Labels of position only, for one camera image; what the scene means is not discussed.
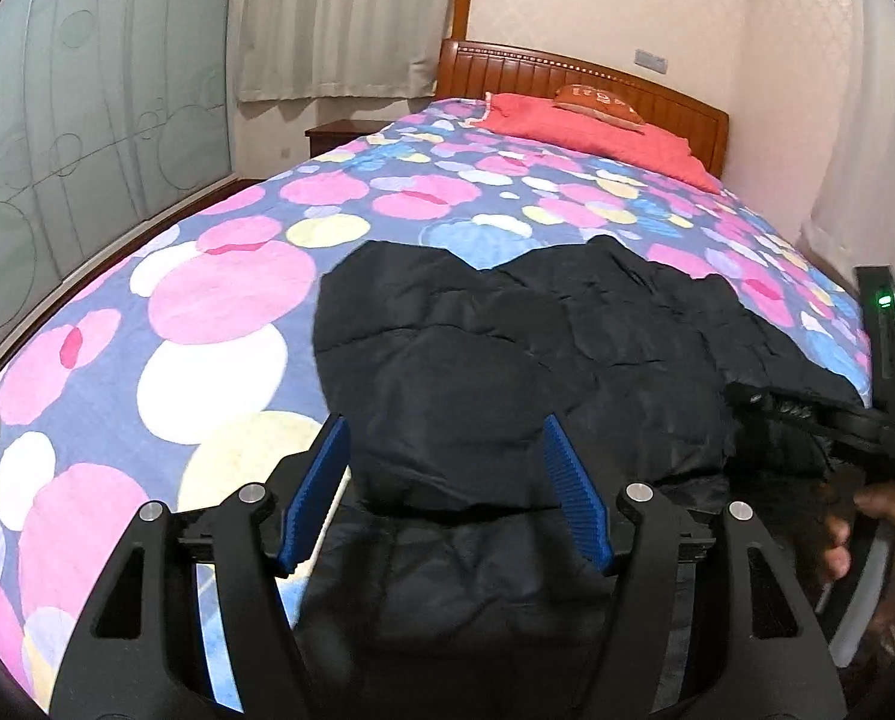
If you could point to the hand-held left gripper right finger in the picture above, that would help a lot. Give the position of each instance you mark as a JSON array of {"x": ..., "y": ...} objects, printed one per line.
[{"x": 578, "y": 502}]

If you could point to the wall switch panel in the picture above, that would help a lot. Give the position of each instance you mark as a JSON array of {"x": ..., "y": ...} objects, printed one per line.
[{"x": 651, "y": 61}]

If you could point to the orange printed cushion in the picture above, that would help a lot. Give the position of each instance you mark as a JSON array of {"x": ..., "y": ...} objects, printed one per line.
[{"x": 597, "y": 101}]

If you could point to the black puffer jacket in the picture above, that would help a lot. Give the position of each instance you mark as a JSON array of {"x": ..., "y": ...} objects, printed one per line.
[{"x": 455, "y": 360}]

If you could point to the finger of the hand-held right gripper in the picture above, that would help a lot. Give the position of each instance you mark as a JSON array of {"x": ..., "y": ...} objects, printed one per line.
[{"x": 785, "y": 409}]

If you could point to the polka dot bedspread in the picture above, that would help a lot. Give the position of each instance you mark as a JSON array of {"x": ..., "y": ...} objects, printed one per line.
[{"x": 214, "y": 300}]

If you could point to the frosted glass wardrobe door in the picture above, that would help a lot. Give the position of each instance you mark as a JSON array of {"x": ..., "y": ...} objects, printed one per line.
[{"x": 79, "y": 127}]

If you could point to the wooden headboard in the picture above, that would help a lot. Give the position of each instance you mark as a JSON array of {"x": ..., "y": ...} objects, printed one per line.
[{"x": 522, "y": 71}]

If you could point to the white curtain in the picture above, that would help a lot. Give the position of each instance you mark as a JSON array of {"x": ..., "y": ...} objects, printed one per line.
[
  {"x": 327, "y": 15},
  {"x": 867, "y": 127}
]

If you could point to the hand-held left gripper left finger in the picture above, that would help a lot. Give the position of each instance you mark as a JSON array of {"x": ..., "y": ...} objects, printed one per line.
[{"x": 320, "y": 495}]

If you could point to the wooden nightstand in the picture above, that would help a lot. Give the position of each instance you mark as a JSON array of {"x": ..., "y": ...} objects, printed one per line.
[{"x": 338, "y": 135}]

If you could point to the red pillow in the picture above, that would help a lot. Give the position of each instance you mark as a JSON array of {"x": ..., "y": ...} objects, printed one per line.
[{"x": 605, "y": 142}]

